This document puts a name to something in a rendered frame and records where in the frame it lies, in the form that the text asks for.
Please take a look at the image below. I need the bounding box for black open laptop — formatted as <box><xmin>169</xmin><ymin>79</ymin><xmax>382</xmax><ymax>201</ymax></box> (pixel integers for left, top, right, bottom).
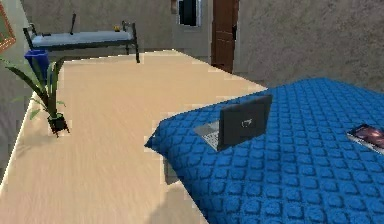
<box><xmin>193</xmin><ymin>94</ymin><xmax>274</xmax><ymax>153</ymax></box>

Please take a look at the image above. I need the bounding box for brown wooden room door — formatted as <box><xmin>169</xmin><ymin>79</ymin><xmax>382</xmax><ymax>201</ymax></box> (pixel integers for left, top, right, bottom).
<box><xmin>210</xmin><ymin>0</ymin><xmax>240</xmax><ymax>74</ymax></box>

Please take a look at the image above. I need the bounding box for dark window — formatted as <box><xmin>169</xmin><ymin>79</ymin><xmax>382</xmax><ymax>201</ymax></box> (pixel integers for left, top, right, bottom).
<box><xmin>177</xmin><ymin>0</ymin><xmax>203</xmax><ymax>28</ymax></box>

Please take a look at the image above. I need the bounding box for blue quilted bed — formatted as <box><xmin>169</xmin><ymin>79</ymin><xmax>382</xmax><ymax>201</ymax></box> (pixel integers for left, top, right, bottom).
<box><xmin>143</xmin><ymin>77</ymin><xmax>384</xmax><ymax>224</ymax></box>

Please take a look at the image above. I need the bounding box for green house plant black pot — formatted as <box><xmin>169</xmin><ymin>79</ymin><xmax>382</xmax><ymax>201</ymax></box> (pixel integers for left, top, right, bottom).
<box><xmin>0</xmin><ymin>57</ymin><xmax>71</xmax><ymax>138</ymax></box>

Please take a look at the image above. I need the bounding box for blue bin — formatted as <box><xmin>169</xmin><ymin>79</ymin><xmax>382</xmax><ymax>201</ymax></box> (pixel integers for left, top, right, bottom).
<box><xmin>24</xmin><ymin>49</ymin><xmax>51</xmax><ymax>83</ymax></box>

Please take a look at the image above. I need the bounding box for black frame white top desk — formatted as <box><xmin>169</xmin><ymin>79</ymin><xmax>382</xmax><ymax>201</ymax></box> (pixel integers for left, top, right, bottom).
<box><xmin>22</xmin><ymin>21</ymin><xmax>141</xmax><ymax>64</ymax></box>

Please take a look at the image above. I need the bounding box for orange framed wall picture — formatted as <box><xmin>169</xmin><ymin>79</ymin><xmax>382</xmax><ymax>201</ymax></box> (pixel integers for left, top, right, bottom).
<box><xmin>0</xmin><ymin>2</ymin><xmax>17</xmax><ymax>54</ymax></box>

